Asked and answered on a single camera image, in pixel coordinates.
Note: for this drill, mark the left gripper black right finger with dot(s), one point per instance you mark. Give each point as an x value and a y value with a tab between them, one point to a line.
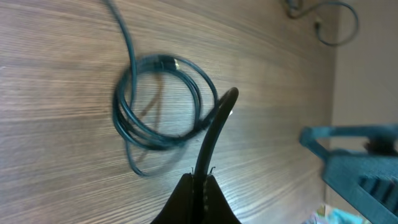
216	207

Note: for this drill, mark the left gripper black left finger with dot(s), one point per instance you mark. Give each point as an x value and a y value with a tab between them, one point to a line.
178	207

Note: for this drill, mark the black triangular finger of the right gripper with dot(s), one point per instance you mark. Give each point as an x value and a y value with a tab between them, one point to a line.
366	180

